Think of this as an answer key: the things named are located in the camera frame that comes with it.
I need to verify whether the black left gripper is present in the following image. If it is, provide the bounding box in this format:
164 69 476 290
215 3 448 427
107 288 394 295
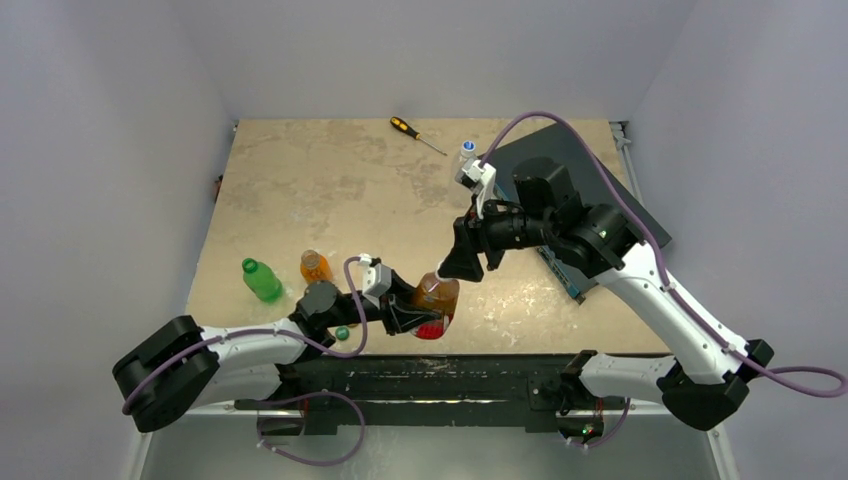
323 270 440 335

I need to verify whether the tea bottle with yellow-red label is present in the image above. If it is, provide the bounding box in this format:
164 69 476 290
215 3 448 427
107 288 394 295
412 272 460 340

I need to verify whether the green bottle cap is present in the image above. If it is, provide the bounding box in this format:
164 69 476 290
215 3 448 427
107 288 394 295
335 326 350 341

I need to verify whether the clear plastic bottle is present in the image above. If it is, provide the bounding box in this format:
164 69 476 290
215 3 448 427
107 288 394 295
451 145 483 194

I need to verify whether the green plastic bottle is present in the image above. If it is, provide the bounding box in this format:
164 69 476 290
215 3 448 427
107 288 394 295
241 258 284 303

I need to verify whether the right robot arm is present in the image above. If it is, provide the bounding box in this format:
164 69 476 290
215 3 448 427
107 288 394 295
437 157 773 431

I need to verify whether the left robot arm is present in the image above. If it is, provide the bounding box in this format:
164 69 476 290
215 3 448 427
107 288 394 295
112 265 450 433

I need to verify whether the orange juice bottle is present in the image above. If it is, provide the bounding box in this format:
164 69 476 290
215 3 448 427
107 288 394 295
300 249 334 284

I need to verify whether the yellow-black screwdriver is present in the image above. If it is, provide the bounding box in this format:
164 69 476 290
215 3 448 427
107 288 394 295
389 116 447 156

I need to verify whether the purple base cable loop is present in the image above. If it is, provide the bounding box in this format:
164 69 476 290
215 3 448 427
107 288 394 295
255 390 367 467

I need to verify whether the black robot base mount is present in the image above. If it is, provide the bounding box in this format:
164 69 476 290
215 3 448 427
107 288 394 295
234 354 626 435

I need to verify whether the dark blue network switch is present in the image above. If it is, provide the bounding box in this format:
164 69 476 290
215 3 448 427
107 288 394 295
486 120 673 306

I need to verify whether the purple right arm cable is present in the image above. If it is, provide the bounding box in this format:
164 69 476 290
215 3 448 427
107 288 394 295
480 111 848 400

